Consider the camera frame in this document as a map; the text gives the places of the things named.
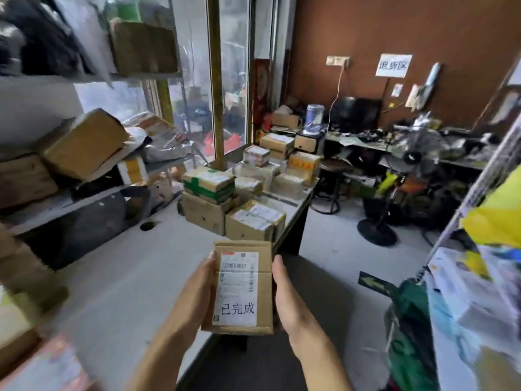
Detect person's right hand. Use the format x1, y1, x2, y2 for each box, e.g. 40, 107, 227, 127
271, 255, 326, 351

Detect person's left hand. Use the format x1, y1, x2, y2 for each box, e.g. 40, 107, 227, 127
169, 251, 218, 349

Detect green-taped cardboard box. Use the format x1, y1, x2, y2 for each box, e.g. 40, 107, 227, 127
182, 166, 237, 205

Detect brown parcel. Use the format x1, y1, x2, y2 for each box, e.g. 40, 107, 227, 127
234, 176, 264, 198

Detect pink printed parcel box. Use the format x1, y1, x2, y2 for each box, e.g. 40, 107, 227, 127
0, 333, 88, 391

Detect pile of cardboard parcels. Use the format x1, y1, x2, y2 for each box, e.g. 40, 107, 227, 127
0, 223, 90, 391

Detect narrow box with label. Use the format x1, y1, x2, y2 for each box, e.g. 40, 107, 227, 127
259, 133, 296, 159

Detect person's left forearm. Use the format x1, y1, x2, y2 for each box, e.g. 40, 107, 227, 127
128, 329, 196, 391

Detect person's right forearm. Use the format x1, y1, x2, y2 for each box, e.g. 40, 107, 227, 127
299, 333, 355, 391

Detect green floor sticker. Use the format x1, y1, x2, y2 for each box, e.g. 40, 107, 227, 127
358, 271, 398, 298

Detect black standing fan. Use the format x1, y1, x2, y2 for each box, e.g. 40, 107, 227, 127
357, 125, 444, 248

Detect green cloth bag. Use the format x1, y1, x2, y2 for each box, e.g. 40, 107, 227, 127
384, 279, 439, 391

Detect dark grey plastic mailer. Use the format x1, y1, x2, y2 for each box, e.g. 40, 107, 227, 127
40, 187, 151, 269

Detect white foam box yellow tape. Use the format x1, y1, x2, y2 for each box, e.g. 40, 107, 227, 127
117, 157, 149, 186

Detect white woven sack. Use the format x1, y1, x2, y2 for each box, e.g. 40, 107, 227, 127
142, 140, 196, 163

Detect round brown stool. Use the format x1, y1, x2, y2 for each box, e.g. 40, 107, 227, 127
311, 158, 353, 215

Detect yellow plastic bottle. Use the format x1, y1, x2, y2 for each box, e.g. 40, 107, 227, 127
376, 171, 398, 196

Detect red cloth heap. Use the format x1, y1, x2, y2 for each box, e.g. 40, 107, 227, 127
203, 132, 243, 157

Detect grey metal shelf rack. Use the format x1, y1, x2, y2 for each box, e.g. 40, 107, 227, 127
0, 0, 196, 237

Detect small water dispenser cabinet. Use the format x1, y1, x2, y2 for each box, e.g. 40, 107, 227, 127
294, 133, 326, 155

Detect white printed plastic bags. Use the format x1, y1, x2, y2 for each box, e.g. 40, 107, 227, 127
425, 244, 521, 391

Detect orange white wrapped bundle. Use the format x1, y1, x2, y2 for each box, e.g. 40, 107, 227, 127
124, 111, 188, 147

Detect cluttered green desk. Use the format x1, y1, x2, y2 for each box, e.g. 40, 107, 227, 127
325, 125, 497, 172

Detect large yellow-taped cardboard box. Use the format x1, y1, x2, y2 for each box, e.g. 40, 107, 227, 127
42, 108, 130, 182

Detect open cardboard box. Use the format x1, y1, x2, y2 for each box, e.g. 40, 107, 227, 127
271, 112, 302, 129

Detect small handwritten cardboard box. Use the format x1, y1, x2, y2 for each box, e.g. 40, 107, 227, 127
0, 154, 60, 210

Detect black monitor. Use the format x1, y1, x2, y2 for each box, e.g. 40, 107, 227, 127
329, 96, 383, 133

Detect tall red box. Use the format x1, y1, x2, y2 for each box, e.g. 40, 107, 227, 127
253, 59, 272, 133

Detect yellow plastic mailer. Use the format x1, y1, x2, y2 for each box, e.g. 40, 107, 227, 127
462, 165, 521, 249

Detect cardboard box on rack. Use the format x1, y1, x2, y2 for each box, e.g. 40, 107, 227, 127
109, 20, 180, 76

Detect white hanging plastic bag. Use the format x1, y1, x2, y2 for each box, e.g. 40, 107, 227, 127
53, 0, 115, 84

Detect black plastic bags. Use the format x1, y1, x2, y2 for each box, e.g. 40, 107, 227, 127
0, 0, 94, 76

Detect glass storefront with taped frame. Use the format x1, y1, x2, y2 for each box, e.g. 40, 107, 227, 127
75, 0, 261, 167

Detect white wall tool holder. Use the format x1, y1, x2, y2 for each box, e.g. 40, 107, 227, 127
405, 62, 442, 112

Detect white paper wall notice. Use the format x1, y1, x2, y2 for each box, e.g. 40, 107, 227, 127
375, 53, 413, 79

